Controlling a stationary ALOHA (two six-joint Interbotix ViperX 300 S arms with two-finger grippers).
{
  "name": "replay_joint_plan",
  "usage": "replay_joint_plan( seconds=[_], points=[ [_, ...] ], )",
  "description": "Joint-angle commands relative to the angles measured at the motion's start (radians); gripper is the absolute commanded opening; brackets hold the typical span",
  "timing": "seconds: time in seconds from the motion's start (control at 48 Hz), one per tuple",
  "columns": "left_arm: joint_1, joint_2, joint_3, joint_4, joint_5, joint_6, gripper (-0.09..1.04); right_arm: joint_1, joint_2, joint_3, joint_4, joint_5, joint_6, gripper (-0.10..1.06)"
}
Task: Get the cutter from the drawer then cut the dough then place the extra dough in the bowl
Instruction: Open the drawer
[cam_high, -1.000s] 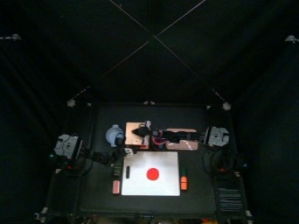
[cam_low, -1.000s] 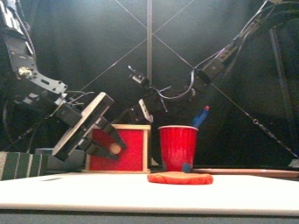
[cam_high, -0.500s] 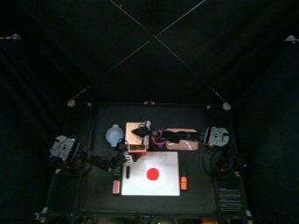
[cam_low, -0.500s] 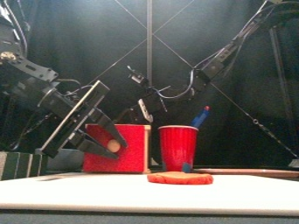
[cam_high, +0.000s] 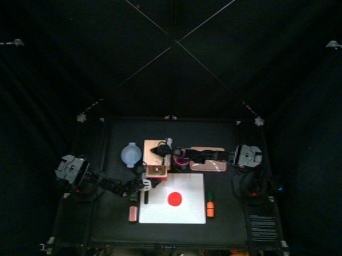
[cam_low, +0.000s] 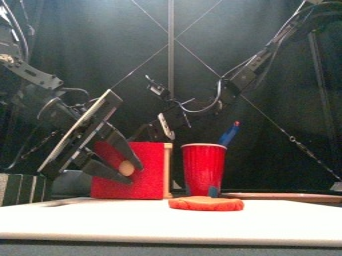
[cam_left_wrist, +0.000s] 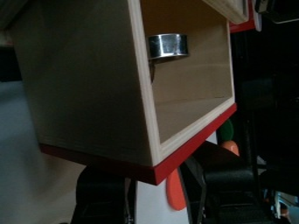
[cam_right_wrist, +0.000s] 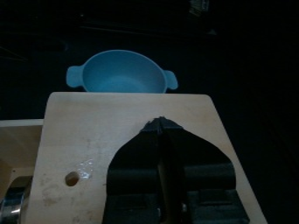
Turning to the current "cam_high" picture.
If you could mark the small wooden drawer red front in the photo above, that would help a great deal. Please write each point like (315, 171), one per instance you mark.
(156, 170)

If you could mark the light blue bowl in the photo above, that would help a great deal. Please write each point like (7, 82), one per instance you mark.
(131, 156)

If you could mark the red dough disc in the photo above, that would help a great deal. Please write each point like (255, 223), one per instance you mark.
(174, 199)

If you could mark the orange toy carrot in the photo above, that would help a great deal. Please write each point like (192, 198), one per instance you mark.
(210, 208)

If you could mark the small pink block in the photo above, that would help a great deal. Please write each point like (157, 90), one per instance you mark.
(132, 213)

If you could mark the grey cloth clamp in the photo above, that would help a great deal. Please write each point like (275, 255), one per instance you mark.
(17, 42)
(259, 120)
(80, 117)
(170, 117)
(332, 44)

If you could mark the black sheet with white text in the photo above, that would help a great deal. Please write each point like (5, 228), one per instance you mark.
(260, 228)

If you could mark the wooden drawer box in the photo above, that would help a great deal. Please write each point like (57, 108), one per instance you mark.
(149, 160)

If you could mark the white cutting board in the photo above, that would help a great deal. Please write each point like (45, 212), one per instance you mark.
(187, 213)

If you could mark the red plastic cup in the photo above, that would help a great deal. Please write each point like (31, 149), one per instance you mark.
(180, 164)

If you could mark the thin black stick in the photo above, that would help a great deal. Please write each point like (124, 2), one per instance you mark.
(145, 197)

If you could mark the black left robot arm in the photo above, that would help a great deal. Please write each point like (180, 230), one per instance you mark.
(111, 185)

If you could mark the pink rectangular tray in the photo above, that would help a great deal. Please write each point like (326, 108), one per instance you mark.
(208, 166)

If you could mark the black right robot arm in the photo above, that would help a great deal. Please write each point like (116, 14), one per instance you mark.
(222, 155)

